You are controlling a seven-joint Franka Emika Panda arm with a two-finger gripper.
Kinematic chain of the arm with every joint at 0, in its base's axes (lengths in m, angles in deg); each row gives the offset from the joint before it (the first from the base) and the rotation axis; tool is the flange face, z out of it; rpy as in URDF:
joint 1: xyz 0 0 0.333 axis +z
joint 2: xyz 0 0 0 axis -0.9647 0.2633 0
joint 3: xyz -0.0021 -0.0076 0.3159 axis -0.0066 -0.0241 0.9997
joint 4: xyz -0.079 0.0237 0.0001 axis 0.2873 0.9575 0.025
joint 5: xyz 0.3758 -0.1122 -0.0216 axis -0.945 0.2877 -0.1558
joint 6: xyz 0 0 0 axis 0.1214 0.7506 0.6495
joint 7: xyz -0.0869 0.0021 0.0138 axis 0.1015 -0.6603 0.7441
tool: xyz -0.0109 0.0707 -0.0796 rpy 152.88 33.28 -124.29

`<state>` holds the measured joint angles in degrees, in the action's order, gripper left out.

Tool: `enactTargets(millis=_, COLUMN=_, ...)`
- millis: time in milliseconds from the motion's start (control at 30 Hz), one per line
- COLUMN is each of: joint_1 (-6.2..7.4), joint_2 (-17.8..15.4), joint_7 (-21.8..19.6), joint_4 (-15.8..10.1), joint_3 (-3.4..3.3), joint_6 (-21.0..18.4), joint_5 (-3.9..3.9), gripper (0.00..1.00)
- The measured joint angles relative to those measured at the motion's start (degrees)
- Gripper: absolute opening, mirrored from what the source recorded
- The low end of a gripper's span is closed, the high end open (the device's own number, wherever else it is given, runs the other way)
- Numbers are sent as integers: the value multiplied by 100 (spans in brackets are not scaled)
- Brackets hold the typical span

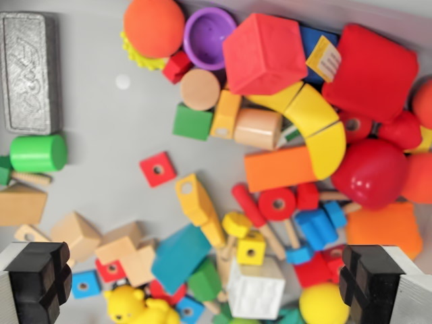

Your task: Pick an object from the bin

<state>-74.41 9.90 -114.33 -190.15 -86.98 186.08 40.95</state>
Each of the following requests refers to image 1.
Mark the black-padded silver gripper left finger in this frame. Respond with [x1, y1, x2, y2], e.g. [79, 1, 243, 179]
[0, 241, 73, 324]

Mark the black-padded silver gripper right finger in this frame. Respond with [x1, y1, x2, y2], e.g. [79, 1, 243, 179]
[338, 244, 432, 324]

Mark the long yellow block with hole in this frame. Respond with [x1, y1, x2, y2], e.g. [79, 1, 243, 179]
[175, 173, 227, 248]

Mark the grey plastic bin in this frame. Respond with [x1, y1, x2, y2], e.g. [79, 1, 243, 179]
[0, 0, 432, 324]

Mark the blue square block with hole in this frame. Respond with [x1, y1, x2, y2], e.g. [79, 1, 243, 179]
[175, 296, 206, 324]
[70, 269, 103, 300]

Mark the natural wood block with hole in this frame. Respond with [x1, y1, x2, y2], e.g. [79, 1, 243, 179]
[13, 223, 52, 244]

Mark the yellow ball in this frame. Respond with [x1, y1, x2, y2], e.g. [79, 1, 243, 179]
[298, 282, 351, 324]

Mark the orange soft foam block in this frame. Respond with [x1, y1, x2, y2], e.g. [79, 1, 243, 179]
[345, 201, 424, 261]

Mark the red blocks cluster piece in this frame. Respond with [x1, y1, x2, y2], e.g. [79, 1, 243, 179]
[292, 245, 346, 290]

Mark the natural wood house-shaped block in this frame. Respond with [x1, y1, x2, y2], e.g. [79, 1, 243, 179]
[50, 211, 103, 265]

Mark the small red block with hole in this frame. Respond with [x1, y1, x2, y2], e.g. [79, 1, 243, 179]
[94, 258, 127, 284]

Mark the blue ridged block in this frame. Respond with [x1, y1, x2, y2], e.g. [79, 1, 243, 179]
[294, 209, 340, 252]

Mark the small blue block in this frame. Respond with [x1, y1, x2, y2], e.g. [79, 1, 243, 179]
[321, 200, 348, 229]

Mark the blue bolt with wooden shaft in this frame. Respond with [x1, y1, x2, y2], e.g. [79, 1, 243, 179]
[282, 219, 315, 265]

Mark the tan wooden wedge block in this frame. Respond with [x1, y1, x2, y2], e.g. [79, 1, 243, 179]
[0, 183, 49, 227]

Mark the teal toy piece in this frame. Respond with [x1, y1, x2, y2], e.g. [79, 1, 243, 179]
[269, 306, 305, 324]

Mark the wooden dowel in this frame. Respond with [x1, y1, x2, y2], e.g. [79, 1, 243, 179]
[318, 190, 362, 214]

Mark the yellow toy bear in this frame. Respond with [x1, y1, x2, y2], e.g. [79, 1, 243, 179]
[103, 284, 182, 324]

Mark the small red nut block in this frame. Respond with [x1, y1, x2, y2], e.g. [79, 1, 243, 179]
[296, 182, 320, 211]

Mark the green bolt with wooden thread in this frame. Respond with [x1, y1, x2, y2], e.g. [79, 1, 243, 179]
[0, 155, 53, 187]

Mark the glossy red toy apple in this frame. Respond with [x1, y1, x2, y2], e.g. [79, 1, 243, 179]
[330, 138, 410, 211]

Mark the orange soft toy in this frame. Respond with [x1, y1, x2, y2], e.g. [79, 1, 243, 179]
[401, 152, 432, 205]

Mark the white textured cube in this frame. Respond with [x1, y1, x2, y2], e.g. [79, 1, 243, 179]
[226, 255, 286, 321]

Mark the red wheel with hole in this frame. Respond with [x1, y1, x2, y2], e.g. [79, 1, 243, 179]
[257, 187, 298, 222]

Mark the yellow cube with hole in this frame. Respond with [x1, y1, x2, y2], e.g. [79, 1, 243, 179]
[236, 232, 267, 267]

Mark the green wooden cylinder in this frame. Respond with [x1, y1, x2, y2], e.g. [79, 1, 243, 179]
[9, 134, 68, 172]

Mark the flat red disc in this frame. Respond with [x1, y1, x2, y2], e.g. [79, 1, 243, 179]
[148, 279, 188, 306]

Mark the yellow arch segment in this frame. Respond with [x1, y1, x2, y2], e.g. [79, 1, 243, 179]
[303, 121, 348, 181]
[283, 83, 340, 139]
[244, 80, 305, 114]

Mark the teal wooden block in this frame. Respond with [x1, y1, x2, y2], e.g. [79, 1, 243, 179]
[150, 223, 213, 296]

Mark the yellow hex bolt wooden shaft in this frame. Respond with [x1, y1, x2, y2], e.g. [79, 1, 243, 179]
[215, 212, 254, 271]

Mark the orange rectangular wooden block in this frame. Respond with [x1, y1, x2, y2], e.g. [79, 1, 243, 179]
[243, 144, 320, 194]

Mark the small green block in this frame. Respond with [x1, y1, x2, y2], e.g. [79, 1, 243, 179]
[211, 302, 234, 324]

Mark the yellow toy piece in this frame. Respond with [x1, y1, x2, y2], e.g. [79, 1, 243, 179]
[404, 125, 432, 155]

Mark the red soft toy piece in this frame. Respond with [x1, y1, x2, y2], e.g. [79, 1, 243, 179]
[377, 110, 423, 151]

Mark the red bead with hole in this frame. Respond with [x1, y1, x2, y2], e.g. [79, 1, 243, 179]
[337, 111, 374, 144]

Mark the green wooden roof block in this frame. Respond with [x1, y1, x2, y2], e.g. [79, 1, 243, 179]
[186, 257, 229, 314]

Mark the flat red square with hole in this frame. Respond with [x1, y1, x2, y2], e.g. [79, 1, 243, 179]
[139, 151, 178, 188]

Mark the white green card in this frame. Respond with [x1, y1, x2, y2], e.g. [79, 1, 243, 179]
[277, 122, 302, 150]

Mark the orange round toy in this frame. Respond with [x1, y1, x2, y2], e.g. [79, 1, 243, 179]
[411, 78, 432, 130]

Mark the pale natural wood cylinder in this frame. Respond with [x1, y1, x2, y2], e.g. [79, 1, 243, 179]
[233, 107, 284, 151]

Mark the red soft cushion block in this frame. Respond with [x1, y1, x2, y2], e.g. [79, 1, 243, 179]
[321, 22, 421, 126]

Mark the grey embossed foam block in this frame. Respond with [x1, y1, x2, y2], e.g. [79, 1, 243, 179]
[0, 11, 63, 136]

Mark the green wooden cube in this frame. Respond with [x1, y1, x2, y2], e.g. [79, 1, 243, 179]
[172, 102, 215, 142]

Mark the short yellow block with hole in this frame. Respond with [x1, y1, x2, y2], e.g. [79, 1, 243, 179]
[209, 89, 243, 140]

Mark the yellow label tag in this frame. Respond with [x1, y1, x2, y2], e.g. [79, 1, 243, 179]
[304, 34, 343, 84]

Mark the large red soft cube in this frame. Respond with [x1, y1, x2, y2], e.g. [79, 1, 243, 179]
[221, 12, 309, 97]

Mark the tan wooden cylinder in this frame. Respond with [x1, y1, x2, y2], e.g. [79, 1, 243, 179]
[179, 67, 222, 112]

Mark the blue soft block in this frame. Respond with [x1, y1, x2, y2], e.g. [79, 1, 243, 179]
[298, 24, 340, 86]

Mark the small red cube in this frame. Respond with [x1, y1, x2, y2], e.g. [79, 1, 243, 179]
[161, 50, 194, 85]

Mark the orange ball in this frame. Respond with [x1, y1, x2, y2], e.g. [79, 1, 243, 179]
[123, 0, 186, 59]

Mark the purple plastic cup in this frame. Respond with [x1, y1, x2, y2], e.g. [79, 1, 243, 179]
[182, 7, 238, 72]

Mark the yellow spiky ring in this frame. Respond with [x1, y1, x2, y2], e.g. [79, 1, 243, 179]
[119, 30, 167, 72]

